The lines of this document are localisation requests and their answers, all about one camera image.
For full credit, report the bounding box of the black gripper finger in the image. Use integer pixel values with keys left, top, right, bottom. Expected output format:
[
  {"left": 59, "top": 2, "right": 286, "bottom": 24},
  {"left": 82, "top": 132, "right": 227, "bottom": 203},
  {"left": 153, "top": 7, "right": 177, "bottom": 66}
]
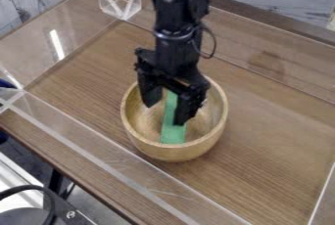
[
  {"left": 138, "top": 71, "right": 162, "bottom": 108},
  {"left": 174, "top": 87, "right": 205, "bottom": 125}
]

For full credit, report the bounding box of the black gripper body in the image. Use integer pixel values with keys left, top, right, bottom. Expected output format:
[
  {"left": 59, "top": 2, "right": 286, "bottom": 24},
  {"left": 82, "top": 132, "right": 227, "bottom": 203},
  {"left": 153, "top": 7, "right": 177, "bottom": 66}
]
[{"left": 136, "top": 32, "right": 209, "bottom": 95}]

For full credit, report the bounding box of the green rectangular block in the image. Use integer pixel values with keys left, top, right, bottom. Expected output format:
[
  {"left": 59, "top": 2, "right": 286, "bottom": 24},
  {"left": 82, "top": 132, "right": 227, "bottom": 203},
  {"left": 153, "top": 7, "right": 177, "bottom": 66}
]
[{"left": 160, "top": 91, "right": 186, "bottom": 145}]

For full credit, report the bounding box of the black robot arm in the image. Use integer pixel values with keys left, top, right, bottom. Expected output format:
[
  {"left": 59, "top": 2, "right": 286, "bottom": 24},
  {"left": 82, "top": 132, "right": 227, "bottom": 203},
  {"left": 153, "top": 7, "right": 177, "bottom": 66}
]
[{"left": 136, "top": 0, "right": 211, "bottom": 125}]

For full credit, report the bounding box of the brown wooden bowl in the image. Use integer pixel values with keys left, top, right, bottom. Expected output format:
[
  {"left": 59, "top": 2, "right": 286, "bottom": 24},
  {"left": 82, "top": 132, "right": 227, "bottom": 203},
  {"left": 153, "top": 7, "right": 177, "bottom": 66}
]
[{"left": 121, "top": 77, "right": 229, "bottom": 162}]

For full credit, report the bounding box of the blue object at edge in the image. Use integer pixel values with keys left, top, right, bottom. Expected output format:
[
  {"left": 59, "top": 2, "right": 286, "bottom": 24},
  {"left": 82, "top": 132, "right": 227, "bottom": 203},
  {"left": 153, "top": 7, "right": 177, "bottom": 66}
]
[{"left": 0, "top": 78, "right": 18, "bottom": 89}]

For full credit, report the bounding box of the black table leg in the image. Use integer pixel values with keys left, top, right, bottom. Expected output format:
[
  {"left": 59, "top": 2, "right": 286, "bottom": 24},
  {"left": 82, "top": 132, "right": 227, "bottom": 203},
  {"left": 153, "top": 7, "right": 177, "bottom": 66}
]
[{"left": 48, "top": 169, "right": 65, "bottom": 194}]

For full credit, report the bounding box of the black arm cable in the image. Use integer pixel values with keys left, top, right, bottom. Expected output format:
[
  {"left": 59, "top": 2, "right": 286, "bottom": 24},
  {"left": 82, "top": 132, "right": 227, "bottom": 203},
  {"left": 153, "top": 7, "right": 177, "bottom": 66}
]
[{"left": 192, "top": 22, "right": 217, "bottom": 60}]

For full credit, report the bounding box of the clear acrylic corner bracket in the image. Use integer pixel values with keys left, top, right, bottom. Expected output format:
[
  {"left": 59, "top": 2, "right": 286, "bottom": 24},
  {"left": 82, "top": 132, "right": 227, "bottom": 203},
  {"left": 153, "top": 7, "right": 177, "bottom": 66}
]
[{"left": 98, "top": 0, "right": 141, "bottom": 21}]

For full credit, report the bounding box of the grey metal base plate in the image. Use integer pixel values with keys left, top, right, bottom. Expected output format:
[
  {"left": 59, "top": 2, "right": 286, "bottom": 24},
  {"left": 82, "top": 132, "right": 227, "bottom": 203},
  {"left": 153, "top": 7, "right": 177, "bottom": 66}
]
[{"left": 43, "top": 193, "right": 97, "bottom": 225}]

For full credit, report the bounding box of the black cable loop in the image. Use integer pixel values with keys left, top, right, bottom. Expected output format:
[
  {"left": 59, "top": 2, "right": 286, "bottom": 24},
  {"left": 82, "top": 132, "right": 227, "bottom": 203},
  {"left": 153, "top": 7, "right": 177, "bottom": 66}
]
[{"left": 0, "top": 184, "right": 58, "bottom": 225}]

